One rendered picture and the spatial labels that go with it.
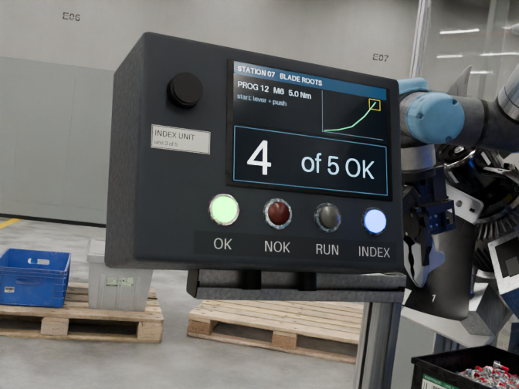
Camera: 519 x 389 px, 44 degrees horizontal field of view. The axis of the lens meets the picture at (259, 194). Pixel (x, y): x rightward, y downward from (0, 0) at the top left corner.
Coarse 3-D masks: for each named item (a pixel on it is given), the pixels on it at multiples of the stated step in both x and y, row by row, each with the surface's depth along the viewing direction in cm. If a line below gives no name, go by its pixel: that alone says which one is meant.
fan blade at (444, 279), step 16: (464, 224) 124; (448, 240) 122; (464, 240) 122; (448, 256) 120; (464, 256) 120; (432, 272) 118; (448, 272) 118; (464, 272) 118; (416, 288) 116; (432, 288) 116; (448, 288) 116; (464, 288) 116; (416, 304) 114; (432, 304) 114; (448, 304) 113; (464, 304) 113
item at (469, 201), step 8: (448, 192) 129; (456, 192) 129; (456, 200) 128; (464, 200) 128; (472, 200) 128; (456, 208) 127; (464, 208) 127; (480, 208) 127; (464, 216) 126; (472, 216) 126
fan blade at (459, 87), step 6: (468, 66) 155; (468, 72) 153; (462, 78) 154; (468, 78) 151; (456, 84) 156; (462, 84) 152; (450, 90) 159; (456, 90) 154; (462, 90) 150; (438, 144) 157
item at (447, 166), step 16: (448, 144) 134; (448, 160) 130; (464, 160) 125; (480, 160) 125; (496, 160) 127; (448, 176) 129; (464, 176) 127; (480, 176) 126; (464, 192) 130; (480, 192) 130; (496, 192) 129; (512, 192) 128; (496, 208) 128
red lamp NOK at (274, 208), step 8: (272, 200) 55; (280, 200) 55; (264, 208) 55; (272, 208) 55; (280, 208) 55; (288, 208) 55; (264, 216) 55; (272, 216) 54; (280, 216) 55; (288, 216) 55; (272, 224) 55; (280, 224) 55; (288, 224) 55
